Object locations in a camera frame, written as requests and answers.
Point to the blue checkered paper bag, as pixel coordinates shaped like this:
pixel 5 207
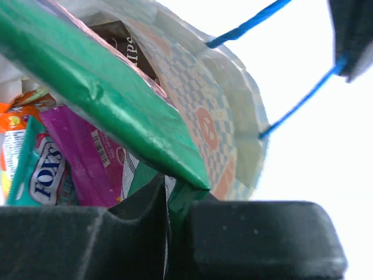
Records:
pixel 215 95

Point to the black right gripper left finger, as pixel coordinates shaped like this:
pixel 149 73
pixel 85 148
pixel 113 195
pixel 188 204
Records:
pixel 127 241

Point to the green snack bag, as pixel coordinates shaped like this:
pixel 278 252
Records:
pixel 46 41

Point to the purple snack packet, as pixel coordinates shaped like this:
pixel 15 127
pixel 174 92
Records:
pixel 96 161

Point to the teal Fox's candy bag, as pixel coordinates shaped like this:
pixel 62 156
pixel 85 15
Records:
pixel 43 176

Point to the brown chocolate snack bag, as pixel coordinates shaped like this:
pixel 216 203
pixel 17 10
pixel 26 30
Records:
pixel 116 34

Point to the orange candy packet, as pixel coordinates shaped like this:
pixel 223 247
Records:
pixel 15 115

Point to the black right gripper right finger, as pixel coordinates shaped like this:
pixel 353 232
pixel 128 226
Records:
pixel 257 240

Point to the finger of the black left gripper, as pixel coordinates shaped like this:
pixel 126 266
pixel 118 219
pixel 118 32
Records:
pixel 352 22

